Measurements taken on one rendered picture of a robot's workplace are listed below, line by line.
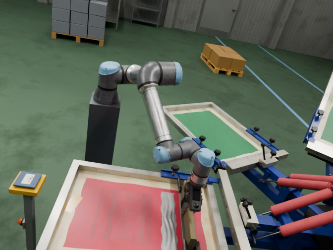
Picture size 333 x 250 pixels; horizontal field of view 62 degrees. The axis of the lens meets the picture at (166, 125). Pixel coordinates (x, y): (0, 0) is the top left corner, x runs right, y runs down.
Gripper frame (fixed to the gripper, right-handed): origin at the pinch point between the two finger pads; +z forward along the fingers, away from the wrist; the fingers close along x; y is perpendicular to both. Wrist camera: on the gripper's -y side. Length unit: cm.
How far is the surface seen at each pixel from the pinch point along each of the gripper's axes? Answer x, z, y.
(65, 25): 210, 67, 551
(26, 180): 78, 4, 11
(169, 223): 7.9, 4.9, -3.1
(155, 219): 14.3, 5.4, -1.3
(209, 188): -15.2, 1.9, 22.3
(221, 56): -147, 59, 537
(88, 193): 48.3, 5.3, 9.4
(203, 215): -10.3, 5.4, 5.4
